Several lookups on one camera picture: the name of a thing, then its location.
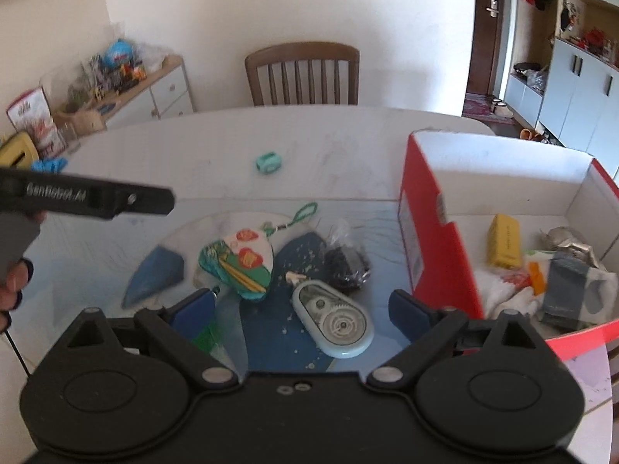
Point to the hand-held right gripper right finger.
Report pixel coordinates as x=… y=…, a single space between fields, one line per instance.
x=406 y=314

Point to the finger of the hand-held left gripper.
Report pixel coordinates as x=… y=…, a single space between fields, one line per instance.
x=145 y=199

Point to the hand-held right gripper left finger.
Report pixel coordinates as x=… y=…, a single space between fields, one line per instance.
x=193 y=316

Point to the pale green correction tape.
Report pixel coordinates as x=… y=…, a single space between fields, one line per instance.
x=333 y=321

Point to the red cardboard box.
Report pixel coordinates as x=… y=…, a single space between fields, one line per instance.
x=430 y=232

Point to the white plastic bag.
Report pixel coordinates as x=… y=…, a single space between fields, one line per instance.
x=493 y=295

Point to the grey-blue and white printed packet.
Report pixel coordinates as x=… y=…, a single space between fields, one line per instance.
x=575 y=290

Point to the silver foil packet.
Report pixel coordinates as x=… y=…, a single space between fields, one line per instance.
x=566 y=241

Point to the person's left hand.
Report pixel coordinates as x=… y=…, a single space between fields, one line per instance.
x=14 y=285

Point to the blue cloth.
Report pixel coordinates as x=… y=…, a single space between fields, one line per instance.
x=48 y=164

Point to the yellow container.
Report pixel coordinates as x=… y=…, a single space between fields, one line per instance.
x=17 y=152

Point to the green embroidered pouch with tassel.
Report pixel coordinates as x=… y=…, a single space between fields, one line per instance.
x=237 y=261

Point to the black item in clear bag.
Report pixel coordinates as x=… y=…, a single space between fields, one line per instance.
x=346 y=263

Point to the red and white snack box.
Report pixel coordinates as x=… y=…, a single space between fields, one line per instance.
x=31 y=116

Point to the white sideboard wooden top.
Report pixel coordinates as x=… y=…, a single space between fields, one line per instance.
x=167 y=92

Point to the yellow small box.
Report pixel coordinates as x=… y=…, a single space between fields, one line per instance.
x=505 y=241

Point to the teal pencil sharpener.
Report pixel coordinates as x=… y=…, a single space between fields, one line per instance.
x=268 y=163

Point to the pile of toys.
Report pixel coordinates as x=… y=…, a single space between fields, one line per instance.
x=113 y=67

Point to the brown wooden chair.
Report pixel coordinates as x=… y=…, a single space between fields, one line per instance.
x=302 y=55

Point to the patterned rug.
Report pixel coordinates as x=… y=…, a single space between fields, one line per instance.
x=481 y=106

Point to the brown door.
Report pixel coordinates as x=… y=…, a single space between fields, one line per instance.
x=483 y=48

